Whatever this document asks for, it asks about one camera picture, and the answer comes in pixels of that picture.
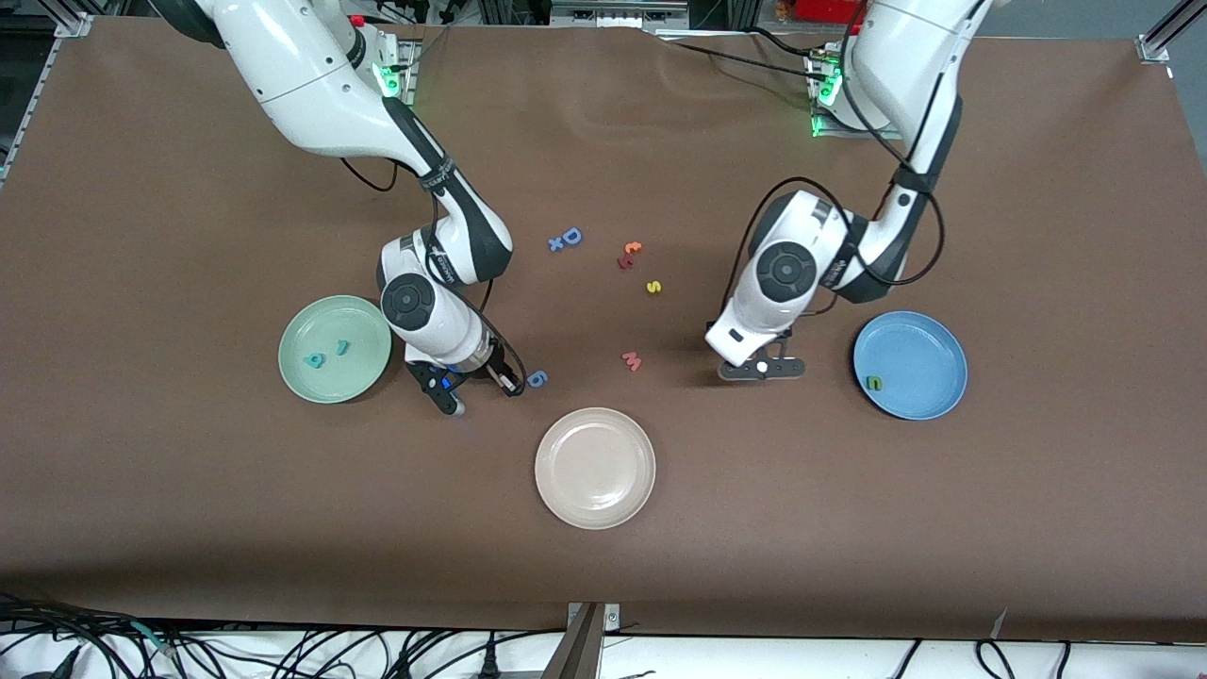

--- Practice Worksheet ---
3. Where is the beige white plate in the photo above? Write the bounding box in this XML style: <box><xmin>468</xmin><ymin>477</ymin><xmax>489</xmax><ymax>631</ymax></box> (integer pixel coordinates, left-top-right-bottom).
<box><xmin>534</xmin><ymin>406</ymin><xmax>657</xmax><ymax>531</ymax></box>

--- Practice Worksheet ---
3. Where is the light green plate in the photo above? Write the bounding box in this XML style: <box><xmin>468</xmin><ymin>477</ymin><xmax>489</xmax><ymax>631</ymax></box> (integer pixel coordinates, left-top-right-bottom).
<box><xmin>278</xmin><ymin>295</ymin><xmax>393</xmax><ymax>405</ymax></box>

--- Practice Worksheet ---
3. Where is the blue plate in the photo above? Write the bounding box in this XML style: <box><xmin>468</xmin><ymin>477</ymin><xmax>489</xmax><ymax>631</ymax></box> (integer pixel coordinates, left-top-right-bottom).
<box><xmin>852</xmin><ymin>310</ymin><xmax>969</xmax><ymax>422</ymax></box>

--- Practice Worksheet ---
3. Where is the brown table cover sheet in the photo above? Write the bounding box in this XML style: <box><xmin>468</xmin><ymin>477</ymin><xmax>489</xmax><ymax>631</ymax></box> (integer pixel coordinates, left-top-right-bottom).
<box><xmin>0</xmin><ymin>19</ymin><xmax>1207</xmax><ymax>644</ymax></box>

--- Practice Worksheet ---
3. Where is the aluminium profile beam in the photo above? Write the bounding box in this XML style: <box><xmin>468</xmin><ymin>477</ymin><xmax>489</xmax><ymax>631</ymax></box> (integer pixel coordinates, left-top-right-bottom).
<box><xmin>542</xmin><ymin>604</ymin><xmax>605</xmax><ymax>679</ymax></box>

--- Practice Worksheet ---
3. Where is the grey power strip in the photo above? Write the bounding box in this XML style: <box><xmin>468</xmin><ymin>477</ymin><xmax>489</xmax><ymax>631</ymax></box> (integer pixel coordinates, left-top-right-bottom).
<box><xmin>550</xmin><ymin>0</ymin><xmax>691</xmax><ymax>29</ymax></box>

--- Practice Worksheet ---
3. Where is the aluminium corner profile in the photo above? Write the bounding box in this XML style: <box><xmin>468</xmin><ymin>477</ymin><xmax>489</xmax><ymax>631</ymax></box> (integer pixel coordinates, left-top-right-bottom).
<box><xmin>1136</xmin><ymin>0</ymin><xmax>1207</xmax><ymax>65</ymax></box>

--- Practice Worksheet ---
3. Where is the black arm-mounted cable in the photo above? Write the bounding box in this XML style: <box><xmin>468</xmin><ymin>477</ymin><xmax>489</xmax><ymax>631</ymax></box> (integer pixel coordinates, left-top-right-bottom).
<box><xmin>721</xmin><ymin>0</ymin><xmax>946</xmax><ymax>320</ymax></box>
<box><xmin>339</xmin><ymin>156</ymin><xmax>529</xmax><ymax>392</ymax></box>

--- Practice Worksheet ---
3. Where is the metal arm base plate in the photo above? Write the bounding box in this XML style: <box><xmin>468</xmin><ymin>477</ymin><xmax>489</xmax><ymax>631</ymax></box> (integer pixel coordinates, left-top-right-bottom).
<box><xmin>811</xmin><ymin>52</ymin><xmax>897</xmax><ymax>141</ymax></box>
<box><xmin>391</xmin><ymin>40</ymin><xmax>418</xmax><ymax>107</ymax></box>

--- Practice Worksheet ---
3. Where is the black cable over table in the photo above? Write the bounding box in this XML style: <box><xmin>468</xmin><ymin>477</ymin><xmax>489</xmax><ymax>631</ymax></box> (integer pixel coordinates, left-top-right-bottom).
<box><xmin>660</xmin><ymin>26</ymin><xmax>821</xmax><ymax>78</ymax></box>

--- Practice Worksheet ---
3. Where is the black looped cable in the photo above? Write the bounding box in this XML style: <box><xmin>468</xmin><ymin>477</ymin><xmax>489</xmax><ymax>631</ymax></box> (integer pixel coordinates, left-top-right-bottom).
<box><xmin>976</xmin><ymin>639</ymin><xmax>1017</xmax><ymax>679</ymax></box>

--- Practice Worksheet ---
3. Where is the teal-tipped cable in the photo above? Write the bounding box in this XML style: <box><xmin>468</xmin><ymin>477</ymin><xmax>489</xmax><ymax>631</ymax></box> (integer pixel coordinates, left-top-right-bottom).
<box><xmin>127</xmin><ymin>618</ymin><xmax>180</xmax><ymax>658</ymax></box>

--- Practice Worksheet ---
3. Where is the aluminium side rail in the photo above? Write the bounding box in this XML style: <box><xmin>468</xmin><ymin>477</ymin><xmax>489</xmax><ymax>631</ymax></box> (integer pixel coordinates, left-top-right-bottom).
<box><xmin>0</xmin><ymin>14</ymin><xmax>92</xmax><ymax>185</ymax></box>

